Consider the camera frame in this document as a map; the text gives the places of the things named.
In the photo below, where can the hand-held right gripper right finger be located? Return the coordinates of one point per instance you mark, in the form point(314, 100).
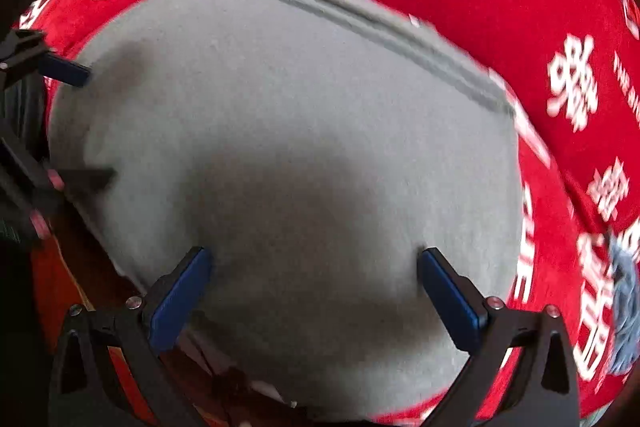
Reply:
point(450, 302)

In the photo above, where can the grey knit garment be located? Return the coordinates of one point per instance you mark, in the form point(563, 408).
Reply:
point(300, 132)

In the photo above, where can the blue-grey cloth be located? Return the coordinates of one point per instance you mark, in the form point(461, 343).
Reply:
point(625, 307)

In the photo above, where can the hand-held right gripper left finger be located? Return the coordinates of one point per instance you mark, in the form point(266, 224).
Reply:
point(180, 302)

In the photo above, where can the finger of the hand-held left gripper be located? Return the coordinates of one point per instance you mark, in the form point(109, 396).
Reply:
point(65, 69)
point(85, 179)

